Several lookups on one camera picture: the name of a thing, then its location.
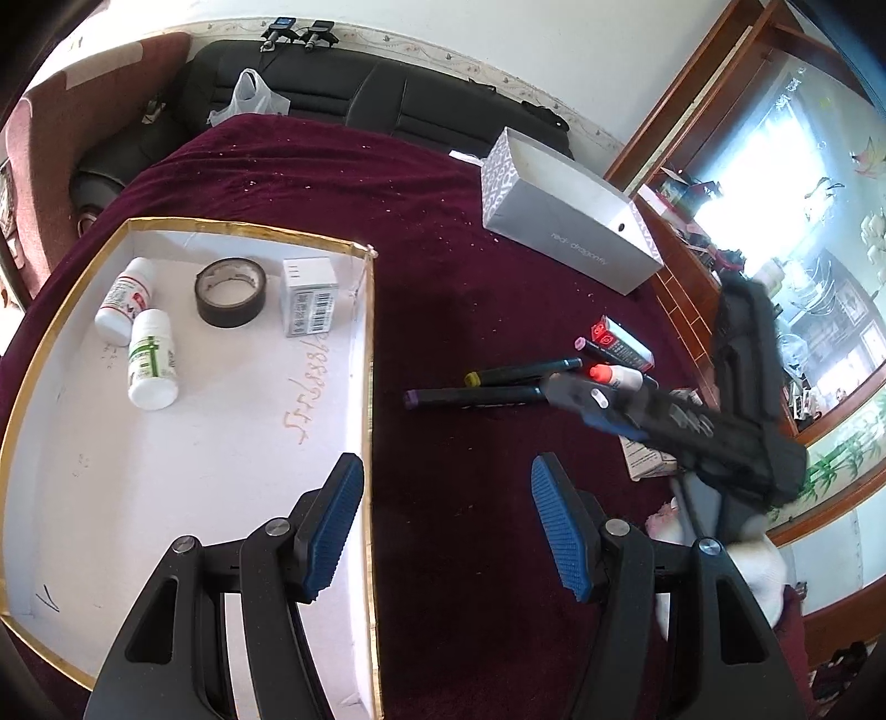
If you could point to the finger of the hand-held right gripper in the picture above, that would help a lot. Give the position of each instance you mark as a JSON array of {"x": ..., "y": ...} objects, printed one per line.
[{"x": 609, "y": 408}]

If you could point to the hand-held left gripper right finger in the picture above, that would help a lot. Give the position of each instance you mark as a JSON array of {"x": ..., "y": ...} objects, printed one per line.
[{"x": 561, "y": 533}]

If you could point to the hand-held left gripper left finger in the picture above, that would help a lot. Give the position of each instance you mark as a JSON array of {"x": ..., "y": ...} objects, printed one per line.
[{"x": 336, "y": 526}]

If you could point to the white orange-capped glue bottle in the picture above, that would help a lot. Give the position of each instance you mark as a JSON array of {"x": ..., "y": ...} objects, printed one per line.
[{"x": 626, "y": 377}]

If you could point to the blue and white medicine box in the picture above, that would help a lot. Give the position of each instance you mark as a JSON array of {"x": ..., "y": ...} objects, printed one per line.
[{"x": 644, "y": 458}]

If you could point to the white gold-edged shallow box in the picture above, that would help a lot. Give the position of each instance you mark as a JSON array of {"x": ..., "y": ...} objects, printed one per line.
[{"x": 207, "y": 450}]

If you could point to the small white barcode box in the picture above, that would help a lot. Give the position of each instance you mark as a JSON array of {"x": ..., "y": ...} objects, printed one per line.
[{"x": 311, "y": 298}]

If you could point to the person's right hand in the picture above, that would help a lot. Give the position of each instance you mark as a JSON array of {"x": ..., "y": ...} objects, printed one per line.
[{"x": 758, "y": 574}]

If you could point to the red and white carton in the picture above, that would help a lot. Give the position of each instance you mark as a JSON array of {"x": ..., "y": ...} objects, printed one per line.
[{"x": 623, "y": 343}]

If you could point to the black pink-capped marker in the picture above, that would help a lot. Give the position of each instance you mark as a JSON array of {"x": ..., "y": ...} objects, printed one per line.
[{"x": 585, "y": 344}]

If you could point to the black yellow-capped marker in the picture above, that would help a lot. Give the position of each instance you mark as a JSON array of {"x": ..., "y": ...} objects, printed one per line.
[{"x": 526, "y": 370}]

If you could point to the black purple-capped marker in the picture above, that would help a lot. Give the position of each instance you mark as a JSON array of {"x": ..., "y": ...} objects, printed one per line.
[{"x": 477, "y": 398}]

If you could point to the grey shoe box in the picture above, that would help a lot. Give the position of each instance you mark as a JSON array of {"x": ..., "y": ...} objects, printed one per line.
[{"x": 574, "y": 235}]

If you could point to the maroon tablecloth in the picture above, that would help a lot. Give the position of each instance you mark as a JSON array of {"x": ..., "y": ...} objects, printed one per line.
[{"x": 450, "y": 277}]

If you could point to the black tape roll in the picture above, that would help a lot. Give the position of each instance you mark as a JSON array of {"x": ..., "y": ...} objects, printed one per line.
[{"x": 228, "y": 320}]

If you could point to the white green-label medicine bottle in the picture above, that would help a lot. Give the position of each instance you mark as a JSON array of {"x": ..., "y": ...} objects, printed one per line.
[{"x": 152, "y": 360}]

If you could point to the wooden glass-door cabinet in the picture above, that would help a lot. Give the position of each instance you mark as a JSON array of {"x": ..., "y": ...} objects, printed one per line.
[{"x": 682, "y": 118}]

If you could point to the white red-label medicine bottle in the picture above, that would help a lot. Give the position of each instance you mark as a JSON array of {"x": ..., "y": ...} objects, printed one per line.
[{"x": 124, "y": 298}]

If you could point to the black sofa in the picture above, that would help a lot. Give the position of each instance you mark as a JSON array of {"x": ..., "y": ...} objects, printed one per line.
[{"x": 346, "y": 90}]

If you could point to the white plastic bag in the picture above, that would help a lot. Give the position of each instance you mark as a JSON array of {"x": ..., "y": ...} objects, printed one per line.
[{"x": 253, "y": 97}]

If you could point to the small black device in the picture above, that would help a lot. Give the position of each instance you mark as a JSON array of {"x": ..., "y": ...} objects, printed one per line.
[
  {"x": 318, "y": 33},
  {"x": 278, "y": 31}
]

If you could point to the red-brown armchair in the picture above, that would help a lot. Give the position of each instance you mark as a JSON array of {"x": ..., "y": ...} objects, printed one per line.
[{"x": 83, "y": 118}]

